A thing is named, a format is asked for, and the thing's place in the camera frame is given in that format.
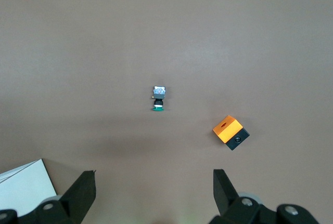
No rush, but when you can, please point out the white drawer cabinet shell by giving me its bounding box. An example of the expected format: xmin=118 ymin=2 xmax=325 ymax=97
xmin=0 ymin=158 xmax=58 ymax=217

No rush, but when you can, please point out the brown table cover sheet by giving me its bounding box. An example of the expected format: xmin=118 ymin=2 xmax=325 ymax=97
xmin=0 ymin=0 xmax=333 ymax=224

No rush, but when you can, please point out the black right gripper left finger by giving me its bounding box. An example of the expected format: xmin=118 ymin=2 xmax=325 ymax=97
xmin=0 ymin=170 xmax=97 ymax=224

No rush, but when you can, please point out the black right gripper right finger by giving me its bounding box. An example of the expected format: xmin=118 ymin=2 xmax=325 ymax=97
xmin=210 ymin=168 xmax=322 ymax=224

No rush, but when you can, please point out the green push button switch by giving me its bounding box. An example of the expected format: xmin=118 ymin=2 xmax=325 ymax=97
xmin=150 ymin=85 xmax=167 ymax=112

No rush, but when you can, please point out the orange black button enclosure box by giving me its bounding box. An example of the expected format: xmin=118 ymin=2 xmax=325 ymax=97
xmin=212 ymin=115 xmax=250 ymax=151

